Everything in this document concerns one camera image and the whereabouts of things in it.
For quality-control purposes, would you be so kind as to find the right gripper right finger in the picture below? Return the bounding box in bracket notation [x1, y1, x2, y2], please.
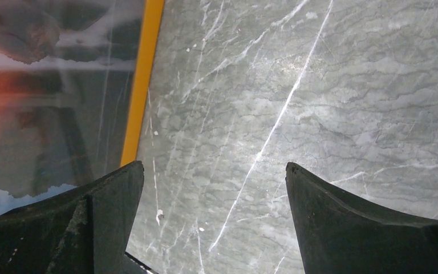
[286, 162, 438, 273]

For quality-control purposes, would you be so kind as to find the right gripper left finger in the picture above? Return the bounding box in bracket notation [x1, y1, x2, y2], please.
[0, 160, 144, 273]

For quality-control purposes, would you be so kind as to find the orange picture frame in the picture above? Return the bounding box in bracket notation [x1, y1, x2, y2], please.
[0, 1, 163, 215]

